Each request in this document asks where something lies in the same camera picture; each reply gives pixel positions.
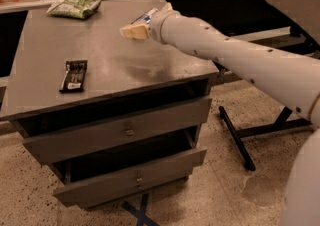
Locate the green snack bag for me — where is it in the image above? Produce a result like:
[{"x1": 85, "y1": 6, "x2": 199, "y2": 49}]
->
[{"x1": 47, "y1": 0, "x2": 101, "y2": 20}]

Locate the black rxbar chocolate wrapper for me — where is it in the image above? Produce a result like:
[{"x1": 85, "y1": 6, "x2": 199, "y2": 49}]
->
[{"x1": 59, "y1": 60, "x2": 87, "y2": 93}]

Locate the upper grey drawer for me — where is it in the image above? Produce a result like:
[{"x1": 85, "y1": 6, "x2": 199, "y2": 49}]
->
[{"x1": 23, "y1": 96, "x2": 211, "y2": 164}]

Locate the black metal table stand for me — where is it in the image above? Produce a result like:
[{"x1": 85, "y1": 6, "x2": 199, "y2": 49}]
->
[{"x1": 219, "y1": 106, "x2": 310, "y2": 171}]

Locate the grey drawer cabinet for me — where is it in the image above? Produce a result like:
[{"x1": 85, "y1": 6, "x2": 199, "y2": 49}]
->
[{"x1": 0, "y1": 0, "x2": 220, "y2": 210}]

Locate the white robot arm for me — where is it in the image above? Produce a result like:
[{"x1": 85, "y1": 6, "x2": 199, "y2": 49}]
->
[{"x1": 120, "y1": 3, "x2": 320, "y2": 226}]

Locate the grey drawer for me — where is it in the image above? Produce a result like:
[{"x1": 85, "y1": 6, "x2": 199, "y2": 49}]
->
[
  {"x1": 23, "y1": 96, "x2": 211, "y2": 164},
  {"x1": 54, "y1": 147, "x2": 207, "y2": 209}
]

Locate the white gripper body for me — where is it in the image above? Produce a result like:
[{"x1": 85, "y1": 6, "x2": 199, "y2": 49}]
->
[{"x1": 149, "y1": 10, "x2": 180, "y2": 44}]

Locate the lower grey drawer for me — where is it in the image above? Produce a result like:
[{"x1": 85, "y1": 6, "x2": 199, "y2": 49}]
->
[{"x1": 54, "y1": 147, "x2": 207, "y2": 209}]

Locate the silver blue redbull can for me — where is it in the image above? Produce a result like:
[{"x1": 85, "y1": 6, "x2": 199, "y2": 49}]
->
[{"x1": 133, "y1": 8, "x2": 158, "y2": 24}]

